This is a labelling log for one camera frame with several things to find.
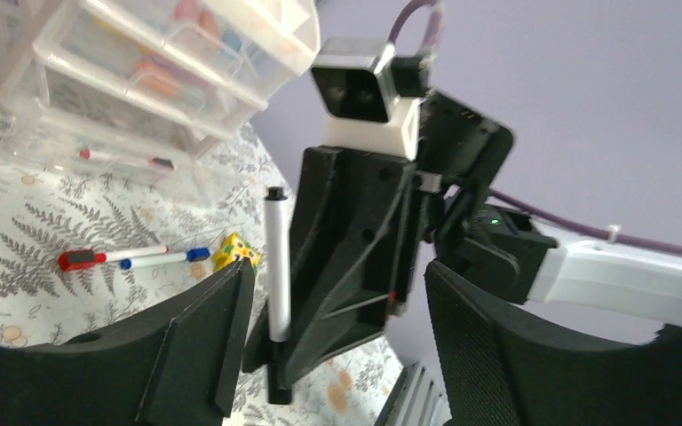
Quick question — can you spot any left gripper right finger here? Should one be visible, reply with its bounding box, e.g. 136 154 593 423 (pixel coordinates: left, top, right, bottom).
425 262 682 425

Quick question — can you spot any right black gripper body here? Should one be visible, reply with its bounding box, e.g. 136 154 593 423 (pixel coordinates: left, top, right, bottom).
242 146 424 387

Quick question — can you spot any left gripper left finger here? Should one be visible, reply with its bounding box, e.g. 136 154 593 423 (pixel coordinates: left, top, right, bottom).
0 261 255 425

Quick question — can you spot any black cap marker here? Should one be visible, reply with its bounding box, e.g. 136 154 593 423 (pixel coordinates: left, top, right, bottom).
264 186 293 405

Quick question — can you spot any blue cap whiteboard marker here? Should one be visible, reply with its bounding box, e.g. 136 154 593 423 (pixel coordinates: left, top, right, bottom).
119 247 212 270

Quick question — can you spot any white plastic drawer unit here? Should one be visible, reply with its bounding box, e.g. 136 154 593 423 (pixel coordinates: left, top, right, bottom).
0 1 320 204

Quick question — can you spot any orange cap grey highlighter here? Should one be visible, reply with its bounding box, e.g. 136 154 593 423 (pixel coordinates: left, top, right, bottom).
135 61 181 97

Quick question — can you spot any pink highlighter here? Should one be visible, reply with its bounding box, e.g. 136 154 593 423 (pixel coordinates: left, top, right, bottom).
174 0 220 37

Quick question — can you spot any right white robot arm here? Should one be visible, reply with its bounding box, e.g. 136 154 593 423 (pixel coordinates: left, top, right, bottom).
242 91 682 384

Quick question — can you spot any yellow owl eraser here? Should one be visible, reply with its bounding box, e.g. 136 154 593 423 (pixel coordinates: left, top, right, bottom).
211 233 262 272

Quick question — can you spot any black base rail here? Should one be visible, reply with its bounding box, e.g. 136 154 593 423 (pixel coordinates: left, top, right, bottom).
374 362 452 426

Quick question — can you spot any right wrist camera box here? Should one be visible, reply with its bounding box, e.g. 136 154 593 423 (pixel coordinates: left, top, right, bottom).
311 36 435 161

